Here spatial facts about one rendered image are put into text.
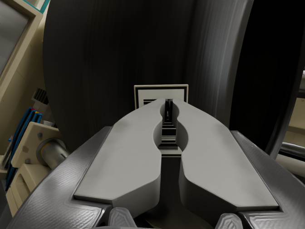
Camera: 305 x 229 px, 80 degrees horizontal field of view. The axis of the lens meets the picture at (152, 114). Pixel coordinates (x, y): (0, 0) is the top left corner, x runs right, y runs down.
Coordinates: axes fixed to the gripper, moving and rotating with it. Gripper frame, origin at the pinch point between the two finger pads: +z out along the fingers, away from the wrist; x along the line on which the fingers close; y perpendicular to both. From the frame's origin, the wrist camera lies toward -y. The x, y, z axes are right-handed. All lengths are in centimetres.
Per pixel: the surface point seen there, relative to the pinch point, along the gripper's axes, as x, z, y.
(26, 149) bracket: -28.8, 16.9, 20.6
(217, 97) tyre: 4.2, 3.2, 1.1
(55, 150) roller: -22.2, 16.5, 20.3
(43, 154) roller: -25.3, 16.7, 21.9
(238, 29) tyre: 5.7, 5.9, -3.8
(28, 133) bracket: -28.4, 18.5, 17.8
